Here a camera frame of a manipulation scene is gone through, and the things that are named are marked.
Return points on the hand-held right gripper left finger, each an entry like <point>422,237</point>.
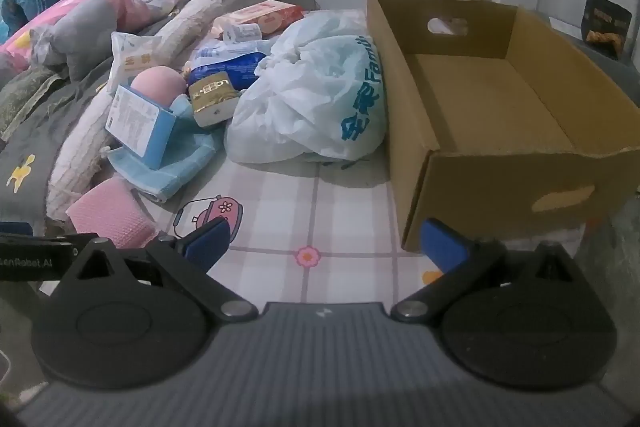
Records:
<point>210,237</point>

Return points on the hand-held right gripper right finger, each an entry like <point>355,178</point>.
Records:
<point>442,247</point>

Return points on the large cardboard box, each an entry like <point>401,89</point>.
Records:
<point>500,92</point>

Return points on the blue white tissue pack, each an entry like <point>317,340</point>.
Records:
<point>235,67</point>

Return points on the white yogurt cup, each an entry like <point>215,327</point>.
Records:
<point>242,33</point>

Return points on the light blue towel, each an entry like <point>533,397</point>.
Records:
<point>170,172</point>

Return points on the pink folded cloth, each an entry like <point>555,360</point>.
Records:
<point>110,212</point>

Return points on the dark grey blanket yellow print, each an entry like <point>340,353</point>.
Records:
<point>30,147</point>

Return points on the cream ribbed blanket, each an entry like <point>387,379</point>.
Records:
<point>80,142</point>

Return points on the light blue carton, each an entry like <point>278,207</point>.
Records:
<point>137,124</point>

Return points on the gold white can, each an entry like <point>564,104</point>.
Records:
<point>212,102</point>

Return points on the pink plush toy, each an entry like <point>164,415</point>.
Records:
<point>157,84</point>

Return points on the white plastic bag blue print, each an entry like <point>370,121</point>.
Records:
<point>310,107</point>

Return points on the white snack packet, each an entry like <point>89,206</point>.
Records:
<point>130,54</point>

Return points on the pink wet wipes pack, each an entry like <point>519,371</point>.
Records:
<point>265,14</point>

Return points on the grey pillow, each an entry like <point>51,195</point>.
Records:
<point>80,32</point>

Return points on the black snack bag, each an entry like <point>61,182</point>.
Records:
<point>607,24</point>

